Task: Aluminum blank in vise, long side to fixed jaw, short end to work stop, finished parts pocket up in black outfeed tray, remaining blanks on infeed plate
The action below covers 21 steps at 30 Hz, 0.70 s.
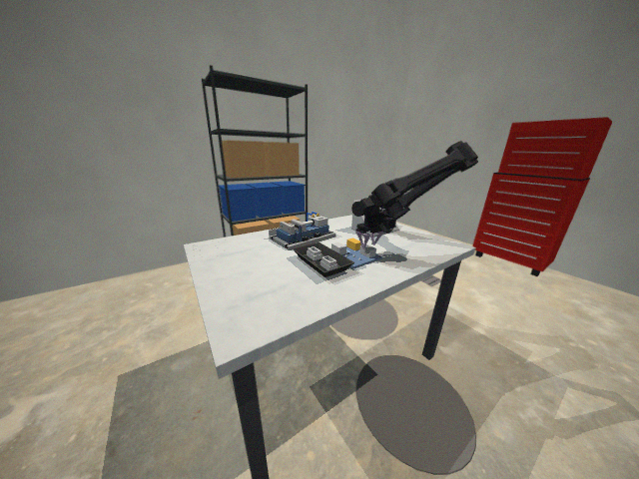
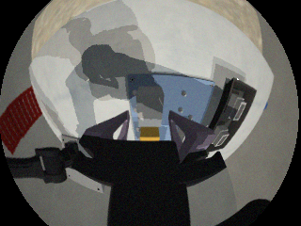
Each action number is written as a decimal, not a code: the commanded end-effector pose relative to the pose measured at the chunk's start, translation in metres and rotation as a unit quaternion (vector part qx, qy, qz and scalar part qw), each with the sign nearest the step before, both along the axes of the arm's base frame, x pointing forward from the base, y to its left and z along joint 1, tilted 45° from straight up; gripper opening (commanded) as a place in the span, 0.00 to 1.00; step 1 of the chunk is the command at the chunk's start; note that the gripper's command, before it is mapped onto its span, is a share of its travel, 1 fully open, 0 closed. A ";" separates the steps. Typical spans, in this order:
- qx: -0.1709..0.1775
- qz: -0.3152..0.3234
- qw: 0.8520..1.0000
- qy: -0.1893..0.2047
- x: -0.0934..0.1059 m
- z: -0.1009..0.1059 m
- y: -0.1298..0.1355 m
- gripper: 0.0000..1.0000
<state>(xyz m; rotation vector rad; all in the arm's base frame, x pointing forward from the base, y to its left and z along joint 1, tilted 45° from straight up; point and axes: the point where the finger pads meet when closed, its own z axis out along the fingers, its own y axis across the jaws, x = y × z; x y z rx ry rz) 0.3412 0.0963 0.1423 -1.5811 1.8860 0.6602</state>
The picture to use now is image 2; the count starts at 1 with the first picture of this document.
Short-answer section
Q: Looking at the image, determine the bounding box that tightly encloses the yellow rectangular block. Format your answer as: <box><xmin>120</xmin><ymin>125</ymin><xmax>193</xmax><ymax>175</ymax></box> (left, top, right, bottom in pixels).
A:
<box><xmin>140</xmin><ymin>127</ymin><xmax>160</xmax><ymax>140</ymax></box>

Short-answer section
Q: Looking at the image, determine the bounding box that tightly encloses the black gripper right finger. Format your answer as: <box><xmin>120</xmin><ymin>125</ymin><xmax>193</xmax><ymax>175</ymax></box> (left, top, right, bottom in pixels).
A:
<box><xmin>168</xmin><ymin>110</ymin><xmax>215</xmax><ymax>164</ymax></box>

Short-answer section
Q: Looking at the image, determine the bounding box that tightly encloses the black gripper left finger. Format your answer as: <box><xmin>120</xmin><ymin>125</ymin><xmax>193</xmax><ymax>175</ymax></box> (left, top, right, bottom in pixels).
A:
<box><xmin>83</xmin><ymin>110</ymin><xmax>130</xmax><ymax>140</ymax></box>

